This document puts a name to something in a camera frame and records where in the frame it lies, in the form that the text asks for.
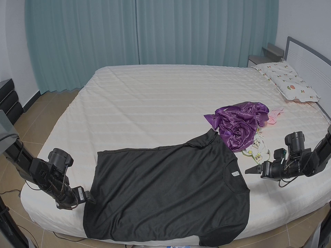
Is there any black chest of drawers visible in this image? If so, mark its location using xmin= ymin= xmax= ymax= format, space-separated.
xmin=0 ymin=78 xmax=25 ymax=126

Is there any blue-green curtain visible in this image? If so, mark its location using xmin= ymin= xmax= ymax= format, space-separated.
xmin=136 ymin=0 xmax=279 ymax=68
xmin=24 ymin=0 xmax=140 ymax=92

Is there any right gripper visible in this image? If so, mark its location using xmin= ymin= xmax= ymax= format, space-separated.
xmin=244 ymin=160 xmax=286 ymax=179

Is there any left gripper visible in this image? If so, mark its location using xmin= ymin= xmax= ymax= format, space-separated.
xmin=56 ymin=186 xmax=97 ymax=211

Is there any purple satin garment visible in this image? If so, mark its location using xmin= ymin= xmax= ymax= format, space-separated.
xmin=204 ymin=101 xmax=270 ymax=153

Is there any black cable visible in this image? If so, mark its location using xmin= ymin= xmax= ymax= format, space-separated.
xmin=0 ymin=189 xmax=22 ymax=199
xmin=52 ymin=231 xmax=87 ymax=243

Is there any white printed garment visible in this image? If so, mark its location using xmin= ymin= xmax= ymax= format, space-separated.
xmin=242 ymin=127 xmax=270 ymax=166

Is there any grey bedside table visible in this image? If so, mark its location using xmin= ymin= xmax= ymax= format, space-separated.
xmin=248 ymin=42 xmax=285 ymax=68

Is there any pink garment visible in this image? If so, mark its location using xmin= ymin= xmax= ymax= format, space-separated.
xmin=266 ymin=107 xmax=285 ymax=125

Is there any white printed pillow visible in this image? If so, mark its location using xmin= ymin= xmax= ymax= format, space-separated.
xmin=251 ymin=60 xmax=321 ymax=103

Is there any bed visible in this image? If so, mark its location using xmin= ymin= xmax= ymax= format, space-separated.
xmin=20 ymin=36 xmax=331 ymax=246

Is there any black T-shirt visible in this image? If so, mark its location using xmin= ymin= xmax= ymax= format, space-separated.
xmin=83 ymin=128 xmax=251 ymax=247

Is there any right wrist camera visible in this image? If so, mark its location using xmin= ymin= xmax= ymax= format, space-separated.
xmin=273 ymin=148 xmax=285 ymax=162

